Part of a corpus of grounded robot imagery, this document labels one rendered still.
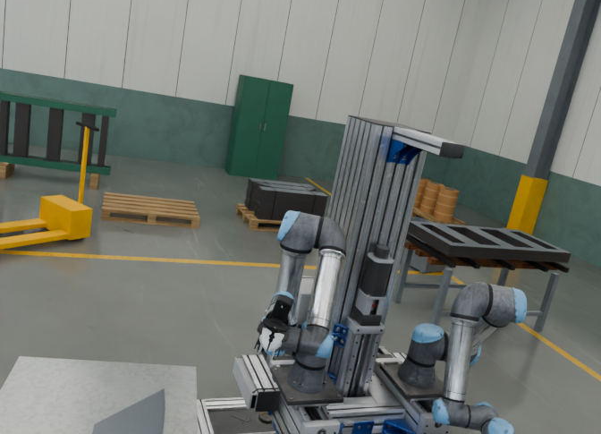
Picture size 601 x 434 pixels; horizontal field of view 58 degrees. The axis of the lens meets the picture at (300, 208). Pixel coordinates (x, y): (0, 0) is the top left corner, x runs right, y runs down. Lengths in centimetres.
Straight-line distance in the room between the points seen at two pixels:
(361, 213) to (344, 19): 999
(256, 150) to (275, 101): 104
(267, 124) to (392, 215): 875
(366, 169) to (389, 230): 28
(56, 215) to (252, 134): 536
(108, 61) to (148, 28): 95
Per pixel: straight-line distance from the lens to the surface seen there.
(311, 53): 1164
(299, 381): 208
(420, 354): 227
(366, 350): 227
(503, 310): 195
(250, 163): 1084
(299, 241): 187
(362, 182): 204
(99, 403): 190
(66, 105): 841
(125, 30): 1088
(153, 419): 180
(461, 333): 192
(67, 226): 616
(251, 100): 1064
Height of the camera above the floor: 215
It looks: 14 degrees down
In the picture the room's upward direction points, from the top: 11 degrees clockwise
